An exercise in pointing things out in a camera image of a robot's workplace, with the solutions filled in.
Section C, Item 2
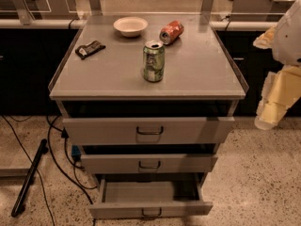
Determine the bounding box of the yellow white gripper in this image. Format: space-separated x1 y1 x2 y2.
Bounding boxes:
254 65 301 130

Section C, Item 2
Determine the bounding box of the grey bottom drawer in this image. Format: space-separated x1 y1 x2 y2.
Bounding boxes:
88 173 213 219

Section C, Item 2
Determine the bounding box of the grey drawer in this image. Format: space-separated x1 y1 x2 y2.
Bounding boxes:
88 173 213 219
81 153 217 174
63 117 234 146

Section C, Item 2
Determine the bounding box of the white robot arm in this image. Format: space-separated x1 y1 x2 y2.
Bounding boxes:
253 0 301 130

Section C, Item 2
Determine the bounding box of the grey drawer cabinet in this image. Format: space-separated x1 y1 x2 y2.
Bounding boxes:
47 13 250 186

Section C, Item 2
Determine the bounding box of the grey middle drawer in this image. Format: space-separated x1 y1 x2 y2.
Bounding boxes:
81 153 217 174

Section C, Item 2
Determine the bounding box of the grey top drawer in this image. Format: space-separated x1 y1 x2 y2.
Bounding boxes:
63 117 234 146

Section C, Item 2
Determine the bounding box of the orange soda can lying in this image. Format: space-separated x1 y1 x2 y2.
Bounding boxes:
159 21 184 45

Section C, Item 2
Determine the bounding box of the green soda can upright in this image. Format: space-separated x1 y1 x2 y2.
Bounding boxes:
143 40 165 82

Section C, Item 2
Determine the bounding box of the white bowl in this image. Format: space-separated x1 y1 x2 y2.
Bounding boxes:
113 17 148 38

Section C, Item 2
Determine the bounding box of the dark snack bar packet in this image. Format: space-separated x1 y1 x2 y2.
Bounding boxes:
75 40 105 60

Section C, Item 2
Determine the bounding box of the blue power plug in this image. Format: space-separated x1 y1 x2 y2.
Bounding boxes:
71 145 81 161

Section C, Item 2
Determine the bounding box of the black floor bar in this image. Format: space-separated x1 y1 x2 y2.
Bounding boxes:
11 139 48 218

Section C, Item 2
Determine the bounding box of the black floor cable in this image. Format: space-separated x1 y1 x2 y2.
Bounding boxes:
0 114 98 226

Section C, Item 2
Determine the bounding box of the white horizontal rail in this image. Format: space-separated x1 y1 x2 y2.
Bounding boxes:
0 19 277 31

